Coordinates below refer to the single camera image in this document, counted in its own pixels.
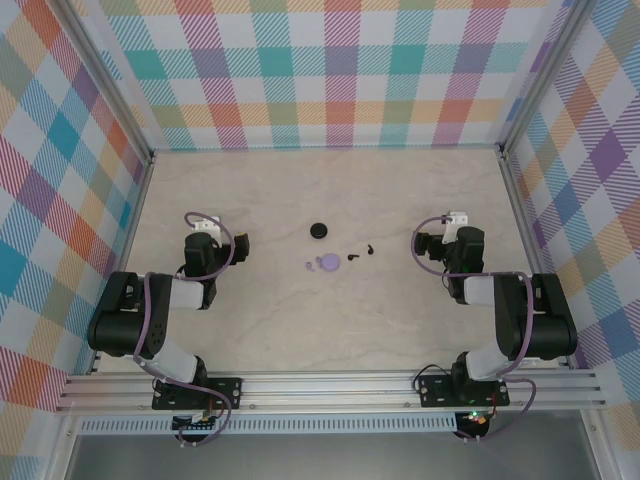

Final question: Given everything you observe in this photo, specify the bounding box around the black power wire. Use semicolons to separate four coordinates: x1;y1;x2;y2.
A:
413;364;454;394

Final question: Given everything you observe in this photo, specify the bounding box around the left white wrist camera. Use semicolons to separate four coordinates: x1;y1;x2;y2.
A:
193;214;224;234

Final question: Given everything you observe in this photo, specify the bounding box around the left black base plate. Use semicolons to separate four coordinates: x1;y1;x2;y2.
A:
152;377;244;412

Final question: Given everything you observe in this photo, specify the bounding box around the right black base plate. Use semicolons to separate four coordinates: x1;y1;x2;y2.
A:
417;374;511;409

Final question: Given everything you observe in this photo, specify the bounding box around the slotted grey cable duct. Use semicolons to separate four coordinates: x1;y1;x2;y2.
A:
79;417;459;435

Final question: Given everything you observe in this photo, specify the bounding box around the aluminium upright post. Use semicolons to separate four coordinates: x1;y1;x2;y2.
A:
58;0;156;166
499;0;589;156

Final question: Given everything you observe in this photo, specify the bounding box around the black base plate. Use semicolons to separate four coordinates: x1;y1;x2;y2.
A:
417;374;511;409
152;377;244;412

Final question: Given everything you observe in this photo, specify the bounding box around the aluminium mounting rail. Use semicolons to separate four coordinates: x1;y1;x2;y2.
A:
54;368;609;414

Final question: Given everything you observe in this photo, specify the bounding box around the aluminium table side rail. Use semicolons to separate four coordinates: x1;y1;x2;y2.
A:
89;154;156;376
499;149;571;371

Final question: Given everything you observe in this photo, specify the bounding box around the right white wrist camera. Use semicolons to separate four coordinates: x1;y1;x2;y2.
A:
442;210;472;245

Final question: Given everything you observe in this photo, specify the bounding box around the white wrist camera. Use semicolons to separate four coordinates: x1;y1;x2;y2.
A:
193;214;224;234
442;210;472;245

